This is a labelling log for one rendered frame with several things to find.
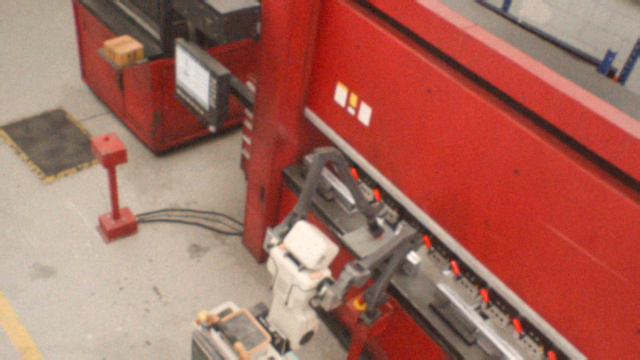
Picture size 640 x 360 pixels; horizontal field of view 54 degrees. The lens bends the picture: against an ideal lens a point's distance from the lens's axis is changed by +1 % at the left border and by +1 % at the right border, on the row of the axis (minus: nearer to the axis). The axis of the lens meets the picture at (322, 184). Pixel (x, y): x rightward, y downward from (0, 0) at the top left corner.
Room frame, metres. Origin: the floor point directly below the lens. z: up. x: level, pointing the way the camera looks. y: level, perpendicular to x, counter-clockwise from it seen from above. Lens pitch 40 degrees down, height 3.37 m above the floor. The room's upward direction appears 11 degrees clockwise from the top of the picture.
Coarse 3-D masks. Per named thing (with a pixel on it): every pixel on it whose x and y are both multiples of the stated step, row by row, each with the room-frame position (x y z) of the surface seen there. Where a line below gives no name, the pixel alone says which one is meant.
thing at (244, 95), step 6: (234, 78) 3.52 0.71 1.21; (234, 84) 3.45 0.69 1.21; (240, 84) 3.46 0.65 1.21; (234, 90) 3.47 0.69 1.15; (240, 90) 3.39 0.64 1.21; (246, 90) 3.40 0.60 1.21; (234, 96) 3.41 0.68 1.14; (240, 96) 3.41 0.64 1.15; (246, 96) 3.33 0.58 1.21; (252, 96) 3.35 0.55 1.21; (246, 102) 3.36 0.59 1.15; (252, 102) 3.28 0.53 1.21; (252, 108) 3.30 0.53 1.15
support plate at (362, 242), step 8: (352, 232) 2.50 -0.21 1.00; (360, 232) 2.51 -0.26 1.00; (368, 232) 2.52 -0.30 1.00; (352, 240) 2.44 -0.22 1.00; (360, 240) 2.45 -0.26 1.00; (368, 240) 2.46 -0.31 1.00; (376, 240) 2.47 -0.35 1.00; (384, 240) 2.48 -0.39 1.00; (352, 248) 2.38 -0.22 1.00; (360, 248) 2.39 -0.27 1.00; (368, 248) 2.40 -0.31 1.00; (376, 248) 2.41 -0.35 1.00; (360, 256) 2.33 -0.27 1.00
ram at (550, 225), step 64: (320, 64) 3.11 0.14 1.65; (384, 64) 2.77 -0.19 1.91; (320, 128) 3.05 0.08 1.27; (384, 128) 2.69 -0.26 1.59; (448, 128) 2.42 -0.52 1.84; (512, 128) 2.20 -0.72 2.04; (448, 192) 2.33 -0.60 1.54; (512, 192) 2.11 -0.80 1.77; (576, 192) 1.94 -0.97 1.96; (512, 256) 2.02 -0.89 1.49; (576, 256) 1.85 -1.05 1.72; (576, 320) 1.76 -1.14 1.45
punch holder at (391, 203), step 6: (384, 192) 2.61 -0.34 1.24; (384, 198) 2.60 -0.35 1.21; (390, 198) 2.57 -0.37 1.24; (384, 204) 2.58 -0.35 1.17; (390, 204) 2.56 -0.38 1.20; (396, 204) 2.53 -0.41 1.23; (402, 204) 2.53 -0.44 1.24; (390, 210) 2.55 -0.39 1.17; (396, 210) 2.52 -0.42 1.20; (402, 210) 2.54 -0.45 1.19; (390, 216) 2.54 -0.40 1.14; (396, 216) 2.52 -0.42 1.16; (402, 216) 2.56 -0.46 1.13; (390, 222) 2.53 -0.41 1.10; (396, 222) 2.53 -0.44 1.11
